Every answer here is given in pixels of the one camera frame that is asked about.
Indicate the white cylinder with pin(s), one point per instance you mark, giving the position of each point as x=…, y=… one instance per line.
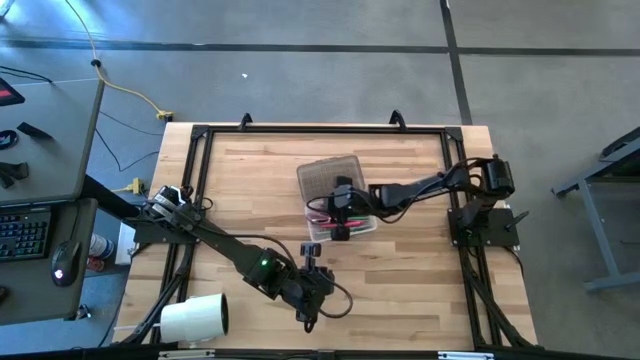
x=192, y=318

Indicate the silver bracket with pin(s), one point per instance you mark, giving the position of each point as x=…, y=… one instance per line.
x=466, y=355
x=186, y=354

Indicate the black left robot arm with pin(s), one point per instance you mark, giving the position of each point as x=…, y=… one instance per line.
x=225, y=245

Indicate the grey desk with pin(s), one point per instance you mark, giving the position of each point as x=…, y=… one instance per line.
x=45, y=145

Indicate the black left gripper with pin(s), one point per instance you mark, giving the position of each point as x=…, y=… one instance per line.
x=310, y=287

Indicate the black monitor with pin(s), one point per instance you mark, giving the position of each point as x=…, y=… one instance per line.
x=9, y=94

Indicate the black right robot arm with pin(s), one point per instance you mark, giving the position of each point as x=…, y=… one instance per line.
x=415, y=190

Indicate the white can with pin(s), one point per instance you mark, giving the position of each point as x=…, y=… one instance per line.
x=101, y=247

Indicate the black computer mouse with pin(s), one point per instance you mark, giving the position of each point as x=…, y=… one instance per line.
x=66, y=262

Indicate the grey metal bench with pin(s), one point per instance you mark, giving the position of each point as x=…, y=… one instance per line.
x=600, y=225

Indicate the dark keyboard desk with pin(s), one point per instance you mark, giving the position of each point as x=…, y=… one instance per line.
x=30, y=300

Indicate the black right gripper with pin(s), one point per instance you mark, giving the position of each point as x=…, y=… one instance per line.
x=350, y=202

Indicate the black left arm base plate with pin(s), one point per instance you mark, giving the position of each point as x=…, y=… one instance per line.
x=155, y=235

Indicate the clear plastic supply box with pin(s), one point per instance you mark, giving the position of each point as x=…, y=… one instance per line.
x=320, y=175

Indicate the black frame clamp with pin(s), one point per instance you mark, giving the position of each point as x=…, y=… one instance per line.
x=397, y=119
x=245, y=120

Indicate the backlit black keyboard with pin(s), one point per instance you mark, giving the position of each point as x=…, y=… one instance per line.
x=25, y=235

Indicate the black aluminium table frame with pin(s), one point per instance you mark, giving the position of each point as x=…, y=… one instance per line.
x=325, y=129

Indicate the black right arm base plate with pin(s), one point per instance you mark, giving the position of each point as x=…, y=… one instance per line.
x=495, y=235

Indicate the white power box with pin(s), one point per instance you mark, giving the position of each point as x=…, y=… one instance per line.
x=125, y=245

